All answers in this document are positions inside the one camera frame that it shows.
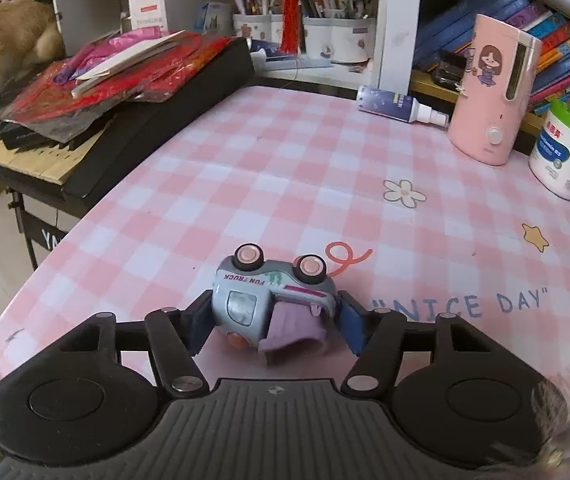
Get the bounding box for grey toy truck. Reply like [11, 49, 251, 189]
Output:
[211, 243, 337, 362]

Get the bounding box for pink checkered tablecloth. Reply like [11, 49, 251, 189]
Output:
[0, 87, 570, 378]

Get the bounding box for black electronic keyboard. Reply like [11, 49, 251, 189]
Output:
[0, 38, 253, 218]

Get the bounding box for white blue spray bottle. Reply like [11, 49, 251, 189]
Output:
[357, 86, 450, 129]

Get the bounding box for pink cartoon humidifier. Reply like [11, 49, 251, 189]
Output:
[448, 14, 542, 166]

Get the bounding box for red papers on keyboard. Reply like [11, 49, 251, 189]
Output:
[0, 30, 235, 144]

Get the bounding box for white jar green lid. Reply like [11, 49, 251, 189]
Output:
[529, 100, 570, 200]

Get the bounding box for white pen holder cups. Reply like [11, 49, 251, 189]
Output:
[233, 14, 376, 64]

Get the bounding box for red tassel ornament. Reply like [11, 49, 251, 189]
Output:
[281, 0, 299, 55]

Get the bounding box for row of colourful books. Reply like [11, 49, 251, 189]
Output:
[413, 0, 570, 117]

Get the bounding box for fluffy orange white cat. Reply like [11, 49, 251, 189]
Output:
[0, 0, 65, 95]

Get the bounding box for white bookshelf frame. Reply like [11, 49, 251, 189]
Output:
[52, 0, 424, 97]

